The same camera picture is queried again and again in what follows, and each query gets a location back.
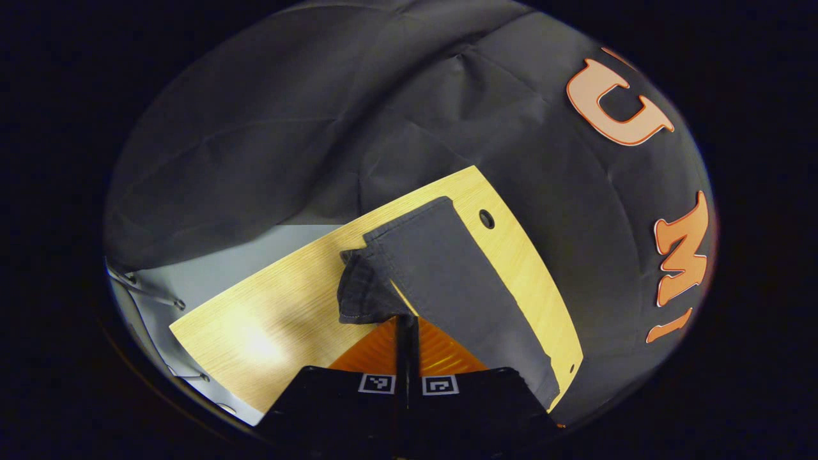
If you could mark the dark grey jeans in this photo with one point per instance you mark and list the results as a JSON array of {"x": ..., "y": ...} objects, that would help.
[{"x": 441, "y": 275}]

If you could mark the black backdrop cloth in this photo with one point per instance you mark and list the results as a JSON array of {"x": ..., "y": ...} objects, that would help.
[{"x": 287, "y": 128}]

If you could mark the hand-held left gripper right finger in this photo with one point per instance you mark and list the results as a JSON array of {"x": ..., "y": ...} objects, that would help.
[{"x": 473, "y": 412}]

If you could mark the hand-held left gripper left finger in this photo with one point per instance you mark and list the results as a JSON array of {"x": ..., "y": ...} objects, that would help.
[{"x": 345, "y": 409}]

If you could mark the white metal stand leg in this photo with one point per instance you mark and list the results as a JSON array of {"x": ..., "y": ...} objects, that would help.
[
  {"x": 192, "y": 375},
  {"x": 147, "y": 291}
]

